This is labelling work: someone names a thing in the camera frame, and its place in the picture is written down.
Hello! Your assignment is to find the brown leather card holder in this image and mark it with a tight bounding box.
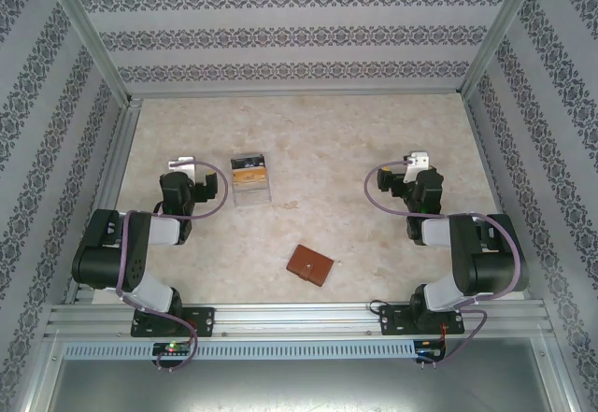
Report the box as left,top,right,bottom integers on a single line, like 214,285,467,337
286,245,336,288

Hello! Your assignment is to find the clear acrylic card stand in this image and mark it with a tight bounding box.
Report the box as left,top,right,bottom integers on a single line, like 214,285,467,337
229,149,273,208

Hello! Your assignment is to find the left circuit board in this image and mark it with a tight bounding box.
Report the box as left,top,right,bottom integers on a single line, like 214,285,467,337
152,342,192,356

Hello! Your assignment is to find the circuit board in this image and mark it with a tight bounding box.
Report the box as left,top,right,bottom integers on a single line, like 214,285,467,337
415,340,448,360
152,342,192,356

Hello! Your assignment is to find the right circuit board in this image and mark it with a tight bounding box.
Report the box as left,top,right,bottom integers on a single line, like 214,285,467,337
415,340,448,360

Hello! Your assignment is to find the grey metal shelf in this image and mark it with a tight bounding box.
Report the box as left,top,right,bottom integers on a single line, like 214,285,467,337
44,359,564,412

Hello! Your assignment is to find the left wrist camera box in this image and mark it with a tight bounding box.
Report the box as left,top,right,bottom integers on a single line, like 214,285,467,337
166,156,197,174

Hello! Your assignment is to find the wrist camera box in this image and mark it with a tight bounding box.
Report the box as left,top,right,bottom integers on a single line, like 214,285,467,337
404,150,430,184
166,156,197,174

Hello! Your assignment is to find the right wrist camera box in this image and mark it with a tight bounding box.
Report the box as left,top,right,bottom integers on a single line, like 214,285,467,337
404,150,430,184

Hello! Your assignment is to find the aluminium side rail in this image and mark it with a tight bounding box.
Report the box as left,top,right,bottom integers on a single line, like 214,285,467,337
64,103,141,305

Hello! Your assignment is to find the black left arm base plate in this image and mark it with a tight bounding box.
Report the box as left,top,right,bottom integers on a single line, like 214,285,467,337
130,306,217,338

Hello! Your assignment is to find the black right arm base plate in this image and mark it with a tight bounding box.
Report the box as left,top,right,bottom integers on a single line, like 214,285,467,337
378,304,466,337

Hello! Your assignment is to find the aluminium mounting rail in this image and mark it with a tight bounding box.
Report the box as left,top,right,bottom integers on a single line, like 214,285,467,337
44,302,555,341

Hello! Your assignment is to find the aluminium frame post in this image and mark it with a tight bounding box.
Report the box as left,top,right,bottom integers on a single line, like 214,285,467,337
460,0,546,98
36,0,144,107

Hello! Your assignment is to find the grey slotted cable duct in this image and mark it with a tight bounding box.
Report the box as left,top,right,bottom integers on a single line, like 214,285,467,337
63,340,417,361

